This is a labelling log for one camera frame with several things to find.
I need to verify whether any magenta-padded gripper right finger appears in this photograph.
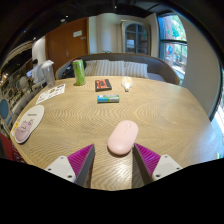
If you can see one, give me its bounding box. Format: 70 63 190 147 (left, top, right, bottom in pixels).
132 142 184 186

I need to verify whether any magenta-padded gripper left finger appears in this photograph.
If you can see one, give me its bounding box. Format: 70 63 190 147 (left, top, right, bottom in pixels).
44 143 96 188

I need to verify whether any pink computer mouse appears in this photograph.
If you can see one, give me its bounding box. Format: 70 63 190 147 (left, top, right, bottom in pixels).
107 120 139 157

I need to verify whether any white mouse pad pink print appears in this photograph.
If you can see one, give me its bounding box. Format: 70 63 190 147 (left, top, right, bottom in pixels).
13 104 46 145

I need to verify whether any white sticker sheet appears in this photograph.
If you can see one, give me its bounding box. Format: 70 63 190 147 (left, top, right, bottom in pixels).
35 83 67 105

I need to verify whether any blue green small pack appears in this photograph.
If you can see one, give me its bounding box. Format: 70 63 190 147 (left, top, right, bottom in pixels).
96 94 120 104

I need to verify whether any black box orange print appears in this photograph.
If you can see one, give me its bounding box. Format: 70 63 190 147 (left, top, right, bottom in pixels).
94 78 113 92

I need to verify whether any black backpack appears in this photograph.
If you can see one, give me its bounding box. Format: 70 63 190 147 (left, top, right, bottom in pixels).
61 63 76 80

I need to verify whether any green drink can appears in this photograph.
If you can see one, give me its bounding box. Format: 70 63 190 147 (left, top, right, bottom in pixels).
72 59 87 87

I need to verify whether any person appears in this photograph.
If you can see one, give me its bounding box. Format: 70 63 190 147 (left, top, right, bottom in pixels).
29 59 46 85

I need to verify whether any grey brown sofa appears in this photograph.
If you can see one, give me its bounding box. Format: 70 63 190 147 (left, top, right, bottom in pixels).
54 52 181 86

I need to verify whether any striped cushion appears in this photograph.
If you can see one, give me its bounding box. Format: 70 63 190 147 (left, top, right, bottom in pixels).
123 61 150 80
84 59 108 77
101 60 126 77

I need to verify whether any dark framed window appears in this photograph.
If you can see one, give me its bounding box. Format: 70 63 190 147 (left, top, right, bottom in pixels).
157 13 189 83

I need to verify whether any brown wooden door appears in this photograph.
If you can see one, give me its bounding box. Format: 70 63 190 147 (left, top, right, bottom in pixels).
45 17 90 76

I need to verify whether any glass door cabinet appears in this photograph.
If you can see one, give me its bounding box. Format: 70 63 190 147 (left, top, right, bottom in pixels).
120 20 151 56

